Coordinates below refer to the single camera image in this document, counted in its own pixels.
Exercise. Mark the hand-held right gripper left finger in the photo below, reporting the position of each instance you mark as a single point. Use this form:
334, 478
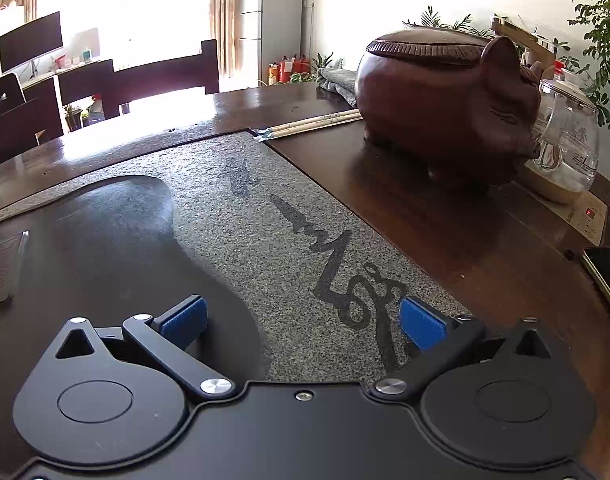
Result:
185, 322

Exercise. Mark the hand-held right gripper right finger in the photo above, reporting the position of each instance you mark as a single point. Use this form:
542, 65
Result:
422, 325

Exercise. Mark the grey stone tea tray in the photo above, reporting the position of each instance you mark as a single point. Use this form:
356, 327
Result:
285, 260

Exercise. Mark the black smartphone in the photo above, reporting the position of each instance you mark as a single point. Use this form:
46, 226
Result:
607, 280

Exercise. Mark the square stone drain tile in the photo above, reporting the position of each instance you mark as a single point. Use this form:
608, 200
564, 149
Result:
0, 270

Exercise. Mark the kettle heating base panel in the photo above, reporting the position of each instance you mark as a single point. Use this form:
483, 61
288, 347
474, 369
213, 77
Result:
587, 217

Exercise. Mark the brown pig-shaped clay pot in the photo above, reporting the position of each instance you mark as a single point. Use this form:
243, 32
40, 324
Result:
435, 105

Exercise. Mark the glass kettle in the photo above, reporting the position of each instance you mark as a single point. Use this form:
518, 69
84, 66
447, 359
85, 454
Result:
570, 135

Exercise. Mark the dark wooden chair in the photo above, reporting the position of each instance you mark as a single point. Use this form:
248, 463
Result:
165, 80
85, 85

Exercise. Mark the grey folded cloth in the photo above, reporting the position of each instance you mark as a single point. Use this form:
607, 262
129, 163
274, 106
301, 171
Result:
337, 85

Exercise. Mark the black office chair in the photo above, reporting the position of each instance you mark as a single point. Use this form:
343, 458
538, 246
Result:
5, 120

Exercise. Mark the red fire extinguisher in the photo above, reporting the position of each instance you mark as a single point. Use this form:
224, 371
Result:
302, 64
286, 70

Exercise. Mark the small potted green plants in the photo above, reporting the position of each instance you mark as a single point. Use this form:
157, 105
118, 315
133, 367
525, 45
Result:
322, 65

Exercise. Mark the light wooden holder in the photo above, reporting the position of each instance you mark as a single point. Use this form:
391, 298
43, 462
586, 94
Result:
525, 40

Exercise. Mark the potted palm plant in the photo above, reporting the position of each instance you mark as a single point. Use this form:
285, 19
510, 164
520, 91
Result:
445, 22

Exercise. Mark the beige curtain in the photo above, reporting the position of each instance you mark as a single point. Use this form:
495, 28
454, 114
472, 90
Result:
225, 15

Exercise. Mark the white refrigerator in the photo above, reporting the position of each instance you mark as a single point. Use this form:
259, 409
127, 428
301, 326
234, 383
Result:
272, 20

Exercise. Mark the computer monitor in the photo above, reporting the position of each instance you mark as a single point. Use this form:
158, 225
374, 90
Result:
30, 42

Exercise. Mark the leafy green houseplant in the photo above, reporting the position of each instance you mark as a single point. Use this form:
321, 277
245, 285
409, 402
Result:
602, 35

